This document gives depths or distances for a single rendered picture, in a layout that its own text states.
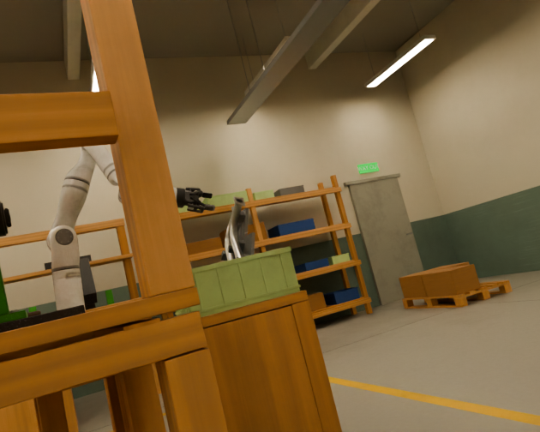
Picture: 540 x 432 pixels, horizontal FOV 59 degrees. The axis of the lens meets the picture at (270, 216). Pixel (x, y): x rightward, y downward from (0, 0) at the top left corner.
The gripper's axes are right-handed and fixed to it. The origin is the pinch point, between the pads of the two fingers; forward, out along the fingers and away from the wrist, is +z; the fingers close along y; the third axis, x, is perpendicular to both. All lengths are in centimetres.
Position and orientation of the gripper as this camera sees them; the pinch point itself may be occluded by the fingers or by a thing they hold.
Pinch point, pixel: (212, 201)
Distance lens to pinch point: 185.2
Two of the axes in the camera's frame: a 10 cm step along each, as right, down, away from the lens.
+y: -2.2, -5.4, 8.1
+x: -2.6, 8.3, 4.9
